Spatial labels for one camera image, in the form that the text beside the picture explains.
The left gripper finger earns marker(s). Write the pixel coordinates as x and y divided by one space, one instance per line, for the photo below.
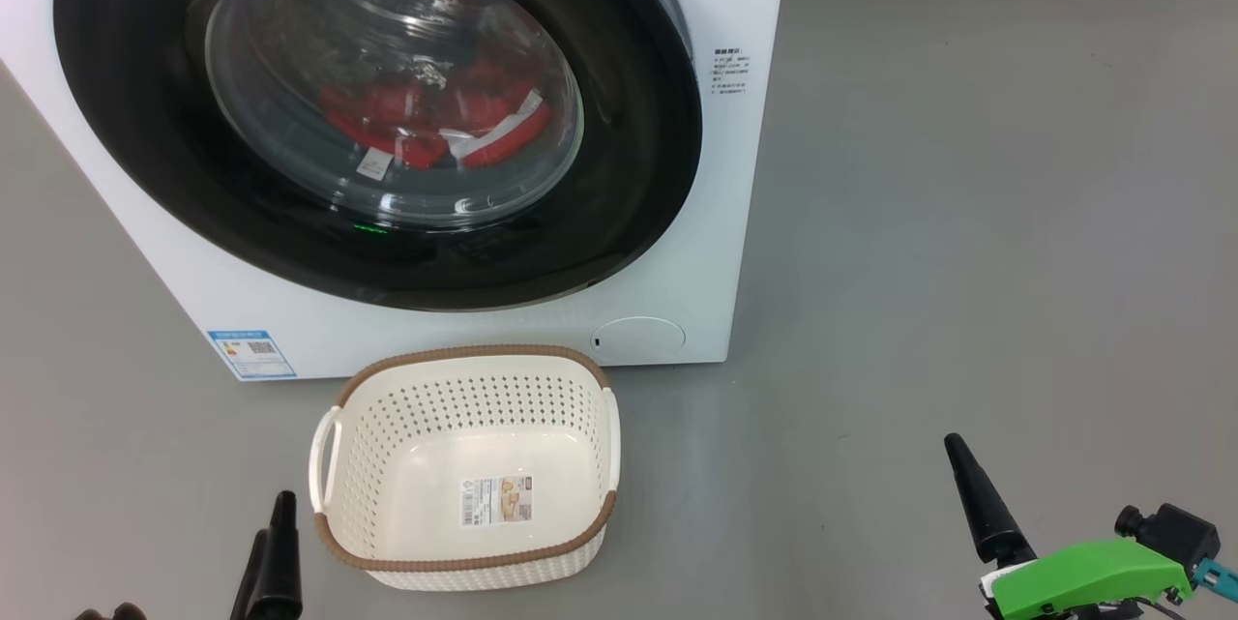
283 572
250 591

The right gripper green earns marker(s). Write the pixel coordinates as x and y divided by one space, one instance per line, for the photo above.
1083 576

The red and white jersey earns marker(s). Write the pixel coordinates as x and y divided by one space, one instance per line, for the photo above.
387 112

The black washer door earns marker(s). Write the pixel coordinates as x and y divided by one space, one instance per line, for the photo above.
145 117

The printed product label sticker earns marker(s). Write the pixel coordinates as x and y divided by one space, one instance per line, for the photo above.
497 501

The cream laundry basket, brown rim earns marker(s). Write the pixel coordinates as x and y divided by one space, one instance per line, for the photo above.
484 427

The grey oval recessed panel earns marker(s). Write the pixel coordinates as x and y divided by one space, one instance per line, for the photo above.
638 339

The blue energy label sticker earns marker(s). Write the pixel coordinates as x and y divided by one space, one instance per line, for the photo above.
251 354

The printed warning text label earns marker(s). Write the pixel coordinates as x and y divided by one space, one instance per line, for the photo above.
729 71

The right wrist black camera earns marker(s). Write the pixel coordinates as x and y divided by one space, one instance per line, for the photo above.
1175 533

